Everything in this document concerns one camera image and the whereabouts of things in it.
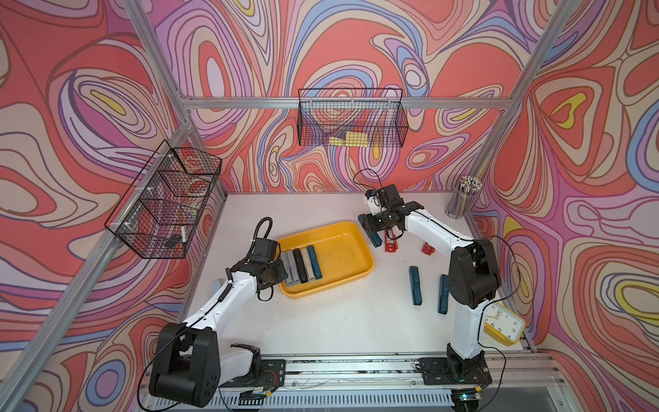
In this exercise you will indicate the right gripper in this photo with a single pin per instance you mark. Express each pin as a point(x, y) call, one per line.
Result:
point(371, 221)

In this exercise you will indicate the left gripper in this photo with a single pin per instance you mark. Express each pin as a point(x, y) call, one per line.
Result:
point(281, 273)

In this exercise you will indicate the black pruning pliers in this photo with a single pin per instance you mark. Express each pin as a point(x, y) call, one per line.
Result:
point(300, 266)

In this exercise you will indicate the grey pruning pliers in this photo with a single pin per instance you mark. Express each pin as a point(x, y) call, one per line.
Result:
point(292, 268)
point(284, 260)

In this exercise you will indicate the teal pruning pliers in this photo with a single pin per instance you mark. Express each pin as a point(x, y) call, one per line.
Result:
point(314, 262)

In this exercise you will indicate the yellow storage tray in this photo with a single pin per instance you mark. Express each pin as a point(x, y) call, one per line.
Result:
point(343, 254)

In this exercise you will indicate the beige pruning pliers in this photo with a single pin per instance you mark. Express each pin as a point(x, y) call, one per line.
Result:
point(308, 265)

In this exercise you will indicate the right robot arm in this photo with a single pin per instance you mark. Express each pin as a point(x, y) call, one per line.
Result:
point(473, 274)

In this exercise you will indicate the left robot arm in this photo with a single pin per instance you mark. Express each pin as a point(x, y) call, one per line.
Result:
point(189, 364)

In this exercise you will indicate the teal pliers at back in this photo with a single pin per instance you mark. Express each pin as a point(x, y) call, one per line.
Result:
point(374, 238)

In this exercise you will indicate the red pruning pliers left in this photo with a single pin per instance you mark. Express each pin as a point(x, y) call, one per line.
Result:
point(390, 241)

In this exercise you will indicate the red pruning pliers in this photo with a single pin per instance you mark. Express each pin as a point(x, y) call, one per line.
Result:
point(390, 241)
point(428, 249)

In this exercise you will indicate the red pruning pliers right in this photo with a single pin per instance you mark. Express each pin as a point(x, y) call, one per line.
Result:
point(428, 249)

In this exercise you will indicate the teal pliers far right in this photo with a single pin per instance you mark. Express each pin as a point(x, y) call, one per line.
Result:
point(444, 294)

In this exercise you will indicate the cup of metal rods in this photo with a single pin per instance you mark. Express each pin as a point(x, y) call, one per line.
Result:
point(469, 187)

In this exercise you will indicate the yellow sticky notes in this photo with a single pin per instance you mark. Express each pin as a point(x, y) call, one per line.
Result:
point(350, 139)

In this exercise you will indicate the yellow dial object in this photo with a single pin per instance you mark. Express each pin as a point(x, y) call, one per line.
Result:
point(503, 325)

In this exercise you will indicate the black wire basket back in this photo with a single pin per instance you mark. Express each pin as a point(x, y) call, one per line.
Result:
point(331, 112)

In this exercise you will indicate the black wire basket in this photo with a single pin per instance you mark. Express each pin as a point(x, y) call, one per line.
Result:
point(158, 216)
point(331, 112)

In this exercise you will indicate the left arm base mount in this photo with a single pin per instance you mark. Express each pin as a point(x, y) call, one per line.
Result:
point(243, 366)

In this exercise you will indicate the black wire basket left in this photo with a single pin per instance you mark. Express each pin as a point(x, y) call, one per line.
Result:
point(158, 216)

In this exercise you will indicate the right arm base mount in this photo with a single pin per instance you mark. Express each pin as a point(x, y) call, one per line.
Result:
point(455, 370)

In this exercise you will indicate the aluminium rail base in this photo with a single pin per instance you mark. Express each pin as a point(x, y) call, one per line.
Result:
point(513, 381)

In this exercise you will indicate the aluminium frame post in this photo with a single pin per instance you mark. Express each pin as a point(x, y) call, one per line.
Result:
point(186, 132)

